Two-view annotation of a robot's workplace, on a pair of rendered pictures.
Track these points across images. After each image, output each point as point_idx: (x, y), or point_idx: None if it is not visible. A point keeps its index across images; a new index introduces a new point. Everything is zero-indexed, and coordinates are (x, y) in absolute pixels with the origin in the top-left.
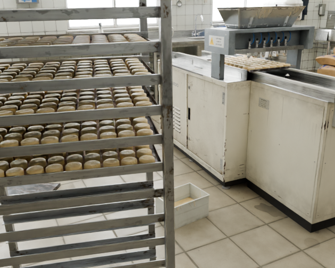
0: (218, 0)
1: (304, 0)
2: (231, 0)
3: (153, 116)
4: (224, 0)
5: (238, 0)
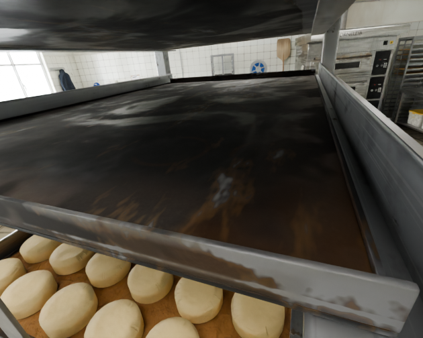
0: (0, 100)
1: (72, 88)
2: (13, 97)
3: (6, 229)
4: (6, 99)
5: (19, 96)
